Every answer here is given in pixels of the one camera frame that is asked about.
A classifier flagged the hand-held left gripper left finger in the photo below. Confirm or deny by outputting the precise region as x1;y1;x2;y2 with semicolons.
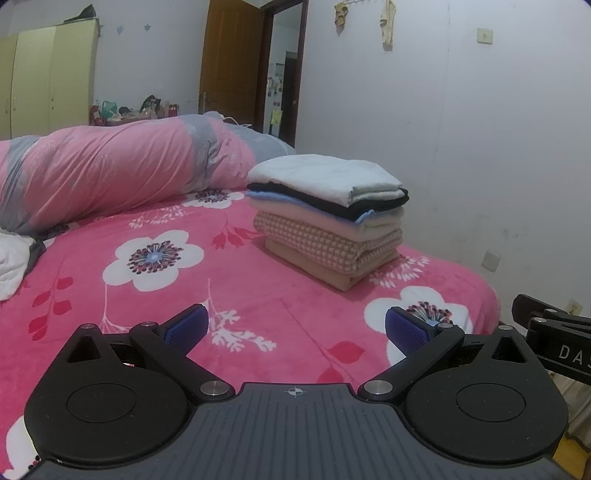
65;303;236;401

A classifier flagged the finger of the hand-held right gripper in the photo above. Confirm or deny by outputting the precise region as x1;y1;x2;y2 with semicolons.
512;294;563;330

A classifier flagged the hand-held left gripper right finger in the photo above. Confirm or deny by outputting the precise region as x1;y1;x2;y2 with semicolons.
358;306;528;403

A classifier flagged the white shirt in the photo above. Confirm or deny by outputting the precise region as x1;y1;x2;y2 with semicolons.
247;154;402;207

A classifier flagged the pink floral blanket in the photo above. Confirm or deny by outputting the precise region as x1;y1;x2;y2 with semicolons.
0;185;502;467

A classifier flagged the beige folded cloth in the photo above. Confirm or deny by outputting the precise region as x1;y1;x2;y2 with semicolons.
264;237;402;292

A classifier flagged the blue folded garment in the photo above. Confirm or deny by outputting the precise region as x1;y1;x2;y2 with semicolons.
249;191;376;225

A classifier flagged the black folded garment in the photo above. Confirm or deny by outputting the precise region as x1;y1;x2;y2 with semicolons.
246;182;410;221

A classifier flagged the pink and grey duvet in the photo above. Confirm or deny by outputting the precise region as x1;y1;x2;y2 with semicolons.
0;111;296;234

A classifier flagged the white bulky garment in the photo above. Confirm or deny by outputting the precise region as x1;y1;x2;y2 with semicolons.
0;228;38;302

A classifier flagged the white refrigerator with magnets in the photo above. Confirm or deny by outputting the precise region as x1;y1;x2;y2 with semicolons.
267;62;286;138

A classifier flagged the brown wooden door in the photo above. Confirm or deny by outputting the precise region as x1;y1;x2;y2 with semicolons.
198;0;266;132

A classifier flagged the pale yellow wardrobe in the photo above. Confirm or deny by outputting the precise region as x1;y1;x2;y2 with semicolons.
0;18;100;141

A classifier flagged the long yellowish hanging cloth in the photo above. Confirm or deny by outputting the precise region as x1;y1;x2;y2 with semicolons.
379;0;397;47

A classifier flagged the dark bundle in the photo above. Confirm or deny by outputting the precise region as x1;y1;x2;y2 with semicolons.
65;4;95;23

